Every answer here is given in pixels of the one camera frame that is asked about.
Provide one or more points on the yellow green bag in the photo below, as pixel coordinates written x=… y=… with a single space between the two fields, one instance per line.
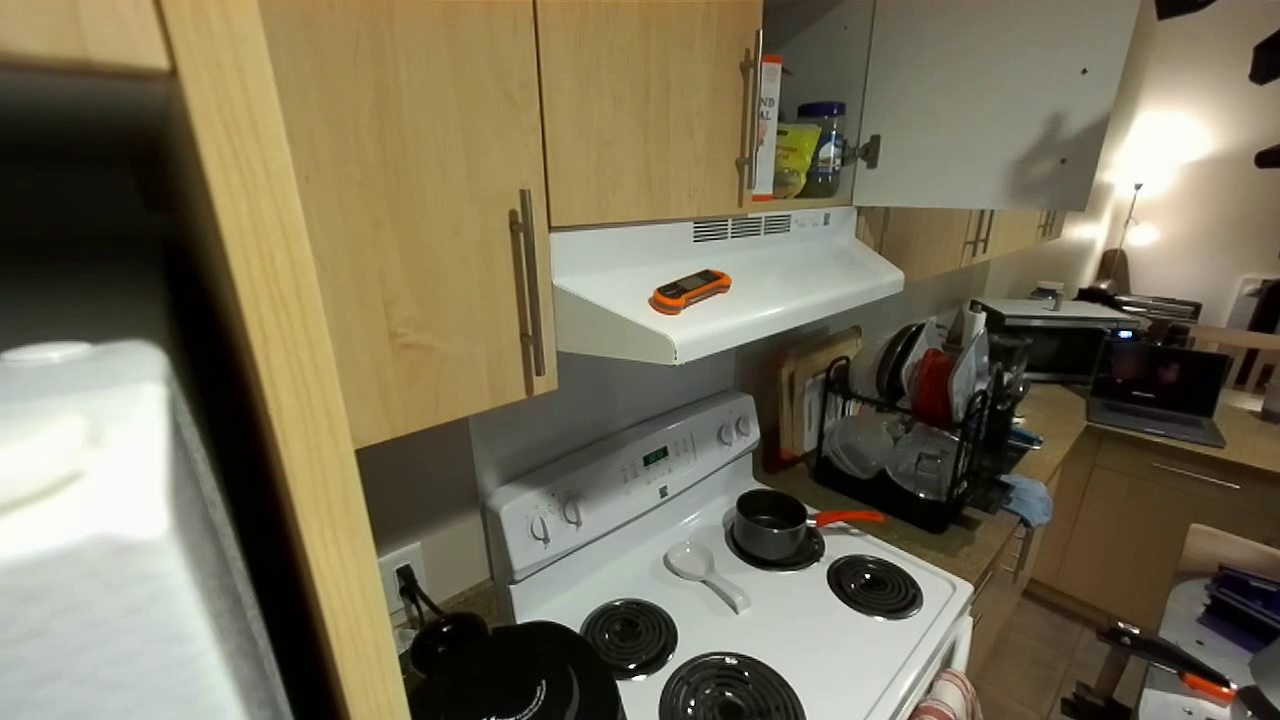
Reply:
x=799 y=162

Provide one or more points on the white spoon rest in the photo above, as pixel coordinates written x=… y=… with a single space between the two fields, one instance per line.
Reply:
x=695 y=563

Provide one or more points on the black kettle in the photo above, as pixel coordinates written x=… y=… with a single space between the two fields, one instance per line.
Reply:
x=447 y=640

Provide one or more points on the wooden cutting board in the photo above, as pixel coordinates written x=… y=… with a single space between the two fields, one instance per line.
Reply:
x=803 y=400

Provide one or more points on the wooden cabinet door right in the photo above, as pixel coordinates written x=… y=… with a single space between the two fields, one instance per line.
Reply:
x=643 y=106

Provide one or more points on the black air fryer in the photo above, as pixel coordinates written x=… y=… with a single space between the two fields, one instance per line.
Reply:
x=534 y=683

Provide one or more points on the tall wooden cabinet door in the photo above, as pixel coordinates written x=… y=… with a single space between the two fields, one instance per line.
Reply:
x=955 y=235
x=922 y=240
x=402 y=201
x=1022 y=224

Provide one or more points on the red white towel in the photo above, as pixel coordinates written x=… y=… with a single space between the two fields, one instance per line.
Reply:
x=951 y=703

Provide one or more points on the orange black handheld device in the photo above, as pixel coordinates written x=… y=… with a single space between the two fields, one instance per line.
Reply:
x=689 y=291

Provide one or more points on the white wall outlet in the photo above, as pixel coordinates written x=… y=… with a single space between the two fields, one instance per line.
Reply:
x=391 y=563

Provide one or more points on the white red container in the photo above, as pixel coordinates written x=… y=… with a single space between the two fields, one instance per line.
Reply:
x=770 y=123

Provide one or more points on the white refrigerator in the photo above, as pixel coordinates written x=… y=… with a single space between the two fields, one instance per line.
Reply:
x=107 y=563

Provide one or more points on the red plate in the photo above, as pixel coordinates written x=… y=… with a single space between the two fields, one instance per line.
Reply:
x=934 y=384

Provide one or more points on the purple books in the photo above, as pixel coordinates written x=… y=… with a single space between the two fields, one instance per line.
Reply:
x=1241 y=606

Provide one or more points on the wooden cabinet box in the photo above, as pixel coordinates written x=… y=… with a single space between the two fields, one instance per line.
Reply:
x=822 y=52

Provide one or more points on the jar with blue lid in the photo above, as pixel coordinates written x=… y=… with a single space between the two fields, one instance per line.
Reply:
x=827 y=155

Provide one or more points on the wooden base cabinet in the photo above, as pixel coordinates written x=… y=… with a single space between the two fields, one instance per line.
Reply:
x=1134 y=522
x=1000 y=601

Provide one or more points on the white electric stove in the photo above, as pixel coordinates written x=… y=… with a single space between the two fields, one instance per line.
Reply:
x=627 y=483

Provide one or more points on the silver countertop appliance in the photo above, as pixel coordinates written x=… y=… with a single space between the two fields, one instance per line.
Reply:
x=1066 y=321

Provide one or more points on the wooden side panel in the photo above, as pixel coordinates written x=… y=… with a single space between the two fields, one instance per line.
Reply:
x=303 y=400

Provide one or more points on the black orange clamp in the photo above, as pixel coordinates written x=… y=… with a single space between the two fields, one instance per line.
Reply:
x=1160 y=646

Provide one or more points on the white range hood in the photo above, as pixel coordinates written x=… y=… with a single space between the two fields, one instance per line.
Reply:
x=803 y=284

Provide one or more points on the short wooden cabinet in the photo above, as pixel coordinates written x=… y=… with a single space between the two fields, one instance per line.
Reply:
x=81 y=27

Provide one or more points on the blue cloth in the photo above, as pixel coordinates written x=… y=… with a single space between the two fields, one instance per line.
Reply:
x=1029 y=502

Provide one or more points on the white plate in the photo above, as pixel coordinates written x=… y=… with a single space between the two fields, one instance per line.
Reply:
x=968 y=367
x=880 y=362

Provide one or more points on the grey laptop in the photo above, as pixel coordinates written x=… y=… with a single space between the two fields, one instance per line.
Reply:
x=1160 y=383

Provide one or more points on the black dish rack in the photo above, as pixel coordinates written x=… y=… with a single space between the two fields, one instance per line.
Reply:
x=866 y=484

